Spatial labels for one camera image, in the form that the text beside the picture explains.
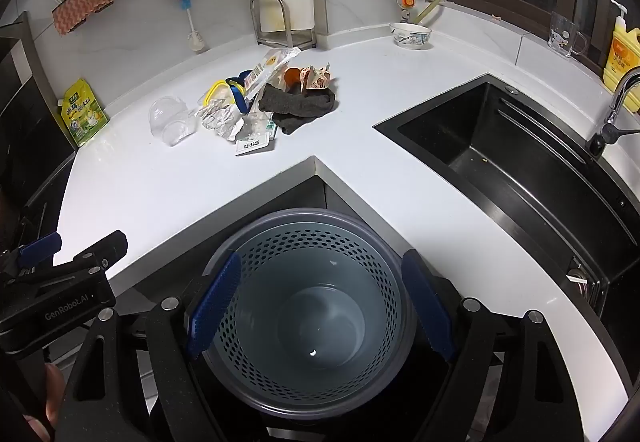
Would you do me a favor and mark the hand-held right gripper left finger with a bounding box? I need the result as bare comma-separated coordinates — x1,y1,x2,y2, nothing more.
54,249,243,442

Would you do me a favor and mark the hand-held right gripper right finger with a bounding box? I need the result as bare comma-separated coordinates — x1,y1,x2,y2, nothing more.
401,248,573,442

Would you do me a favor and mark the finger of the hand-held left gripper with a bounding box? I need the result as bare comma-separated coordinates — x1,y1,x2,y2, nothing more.
51,230,129,280
0,232,62,281

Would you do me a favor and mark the grey perforated trash bin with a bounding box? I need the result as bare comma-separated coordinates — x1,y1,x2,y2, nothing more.
200,208,419,419

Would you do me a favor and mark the white wrapper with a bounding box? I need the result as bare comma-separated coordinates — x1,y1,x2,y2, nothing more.
192,102,246,142

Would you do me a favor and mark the clear lid with yellow rim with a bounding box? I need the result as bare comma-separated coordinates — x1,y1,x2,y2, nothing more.
202,78,248,113

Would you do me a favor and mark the dark grey cloth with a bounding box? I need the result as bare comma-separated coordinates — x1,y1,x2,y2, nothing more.
257,83,337,135

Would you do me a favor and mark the clear bread wrapper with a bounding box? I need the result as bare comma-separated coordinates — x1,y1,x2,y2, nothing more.
242,47,302,96

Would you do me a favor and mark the printed carton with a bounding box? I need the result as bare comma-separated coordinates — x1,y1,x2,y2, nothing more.
300,63,334,93

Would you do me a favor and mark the person's left hand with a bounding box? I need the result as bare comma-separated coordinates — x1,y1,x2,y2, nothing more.
22,364,66,438

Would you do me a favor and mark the dark kitchen appliance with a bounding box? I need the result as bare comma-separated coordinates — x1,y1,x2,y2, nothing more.
0,12,78,243

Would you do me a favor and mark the yellow green refill pouch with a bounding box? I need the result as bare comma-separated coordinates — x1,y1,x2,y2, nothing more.
64,78,110,148

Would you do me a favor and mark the crumpled clear plastic bag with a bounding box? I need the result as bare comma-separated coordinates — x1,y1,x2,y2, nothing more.
148,95,197,147

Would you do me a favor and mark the black kitchen sink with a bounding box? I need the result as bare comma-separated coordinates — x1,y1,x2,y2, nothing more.
372,73,640,323

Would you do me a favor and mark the clear plastic blister package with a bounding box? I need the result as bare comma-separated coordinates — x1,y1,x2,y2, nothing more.
235,112,279,156

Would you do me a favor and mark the blue white bottle brush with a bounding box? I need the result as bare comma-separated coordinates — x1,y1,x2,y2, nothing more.
180,0,207,54

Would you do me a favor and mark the orange wavy dish cloth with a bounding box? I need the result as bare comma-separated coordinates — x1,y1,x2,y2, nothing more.
52,0,115,37

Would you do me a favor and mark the white patterned ceramic bowl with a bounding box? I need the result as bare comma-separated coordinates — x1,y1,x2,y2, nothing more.
389,22,432,51

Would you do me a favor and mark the metal cutting board rack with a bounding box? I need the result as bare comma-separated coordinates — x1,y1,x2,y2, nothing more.
250,0,317,51

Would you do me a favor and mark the chrome faucet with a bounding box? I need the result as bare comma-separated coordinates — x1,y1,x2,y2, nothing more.
586,67,640,159

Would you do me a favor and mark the clear printed glass mug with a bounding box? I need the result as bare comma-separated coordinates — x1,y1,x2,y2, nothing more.
547,12,590,59

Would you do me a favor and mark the yellow dish soap bottle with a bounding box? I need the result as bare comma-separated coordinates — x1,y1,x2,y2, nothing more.
602,0,640,113

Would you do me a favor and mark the blue lanyard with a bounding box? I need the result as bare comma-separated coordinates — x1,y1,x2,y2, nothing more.
225,69,256,114

